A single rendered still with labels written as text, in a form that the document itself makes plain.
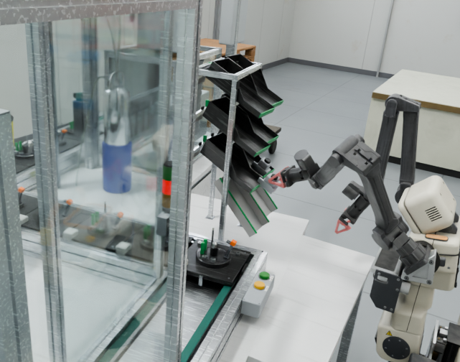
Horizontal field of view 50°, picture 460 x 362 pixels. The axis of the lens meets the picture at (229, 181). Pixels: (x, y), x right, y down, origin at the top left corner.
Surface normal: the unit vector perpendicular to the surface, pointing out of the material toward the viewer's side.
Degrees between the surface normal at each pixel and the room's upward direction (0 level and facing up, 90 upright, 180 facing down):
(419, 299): 90
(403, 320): 90
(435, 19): 90
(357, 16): 90
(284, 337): 0
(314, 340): 0
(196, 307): 0
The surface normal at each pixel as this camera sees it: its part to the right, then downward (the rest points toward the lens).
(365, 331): 0.09, -0.92
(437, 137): -0.45, 0.31
